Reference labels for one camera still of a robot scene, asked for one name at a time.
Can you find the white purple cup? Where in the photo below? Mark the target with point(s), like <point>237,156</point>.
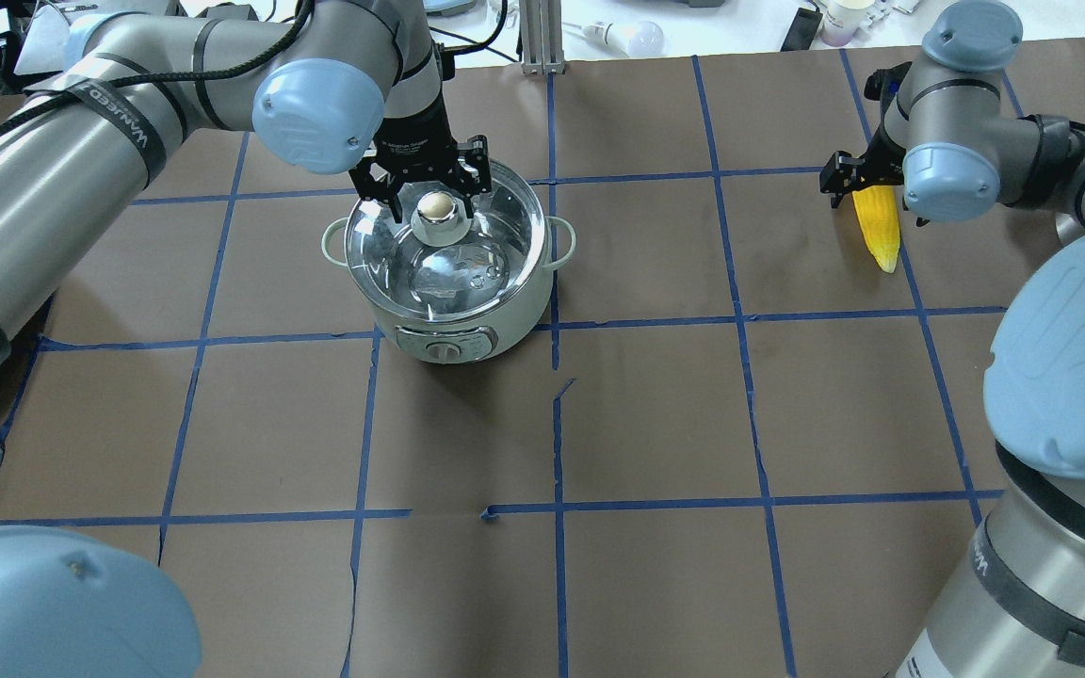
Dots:
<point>845,22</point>

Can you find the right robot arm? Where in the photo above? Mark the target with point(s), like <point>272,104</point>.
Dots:
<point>1015,605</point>

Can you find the glass pot lid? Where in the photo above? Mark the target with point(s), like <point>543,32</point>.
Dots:
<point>402,274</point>

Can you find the aluminium frame post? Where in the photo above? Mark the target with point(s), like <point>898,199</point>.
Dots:
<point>540,33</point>

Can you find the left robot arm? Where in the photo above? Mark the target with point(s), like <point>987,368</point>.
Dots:
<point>350,86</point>

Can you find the yellow toy corn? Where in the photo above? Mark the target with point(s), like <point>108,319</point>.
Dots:
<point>877,212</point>

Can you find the black smartphone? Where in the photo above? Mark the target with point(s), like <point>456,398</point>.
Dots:
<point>802,30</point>

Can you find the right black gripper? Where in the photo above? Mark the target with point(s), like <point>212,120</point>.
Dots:
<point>851,174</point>

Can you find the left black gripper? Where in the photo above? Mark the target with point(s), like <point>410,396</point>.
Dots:
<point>417,144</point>

